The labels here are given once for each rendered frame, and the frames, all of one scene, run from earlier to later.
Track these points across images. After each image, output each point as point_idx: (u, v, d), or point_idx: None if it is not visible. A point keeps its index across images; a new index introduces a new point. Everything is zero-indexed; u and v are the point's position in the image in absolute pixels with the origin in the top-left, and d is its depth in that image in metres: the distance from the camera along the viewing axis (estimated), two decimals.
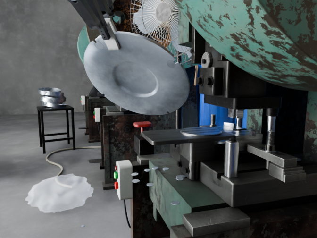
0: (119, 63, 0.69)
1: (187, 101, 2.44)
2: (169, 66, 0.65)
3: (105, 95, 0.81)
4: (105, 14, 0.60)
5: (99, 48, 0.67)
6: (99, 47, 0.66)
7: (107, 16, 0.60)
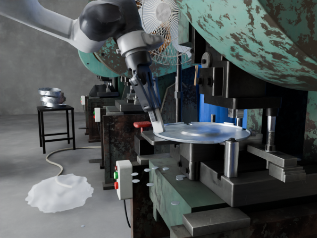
0: (208, 135, 0.78)
1: (187, 101, 2.44)
2: (236, 130, 0.87)
3: None
4: None
5: None
6: (214, 141, 0.72)
7: None
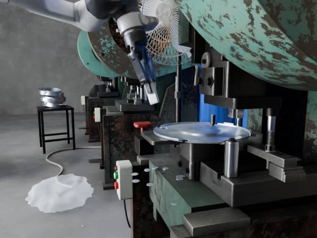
0: (206, 127, 0.90)
1: (187, 101, 2.44)
2: None
3: None
4: (146, 80, 0.89)
5: None
6: None
7: (145, 82, 0.90)
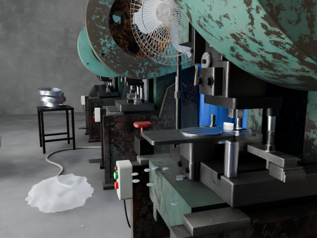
0: None
1: (187, 101, 2.44)
2: None
3: None
4: None
5: None
6: None
7: None
